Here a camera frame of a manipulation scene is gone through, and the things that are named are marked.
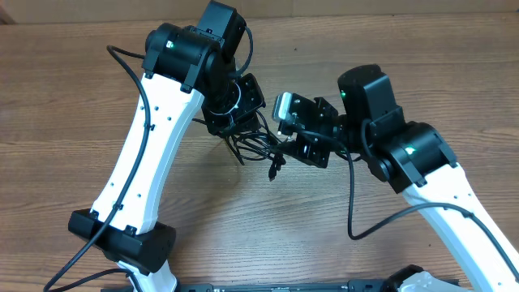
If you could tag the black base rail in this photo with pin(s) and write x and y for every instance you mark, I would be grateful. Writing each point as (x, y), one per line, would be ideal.
(356, 285)

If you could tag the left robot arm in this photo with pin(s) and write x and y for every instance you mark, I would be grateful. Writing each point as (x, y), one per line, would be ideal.
(187, 71)

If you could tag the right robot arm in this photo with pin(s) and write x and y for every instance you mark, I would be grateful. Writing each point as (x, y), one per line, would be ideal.
(412, 157)

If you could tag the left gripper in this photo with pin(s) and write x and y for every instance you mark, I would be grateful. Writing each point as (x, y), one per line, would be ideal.
(247, 120)

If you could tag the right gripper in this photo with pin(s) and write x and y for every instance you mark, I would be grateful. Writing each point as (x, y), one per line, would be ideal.
(309, 153)

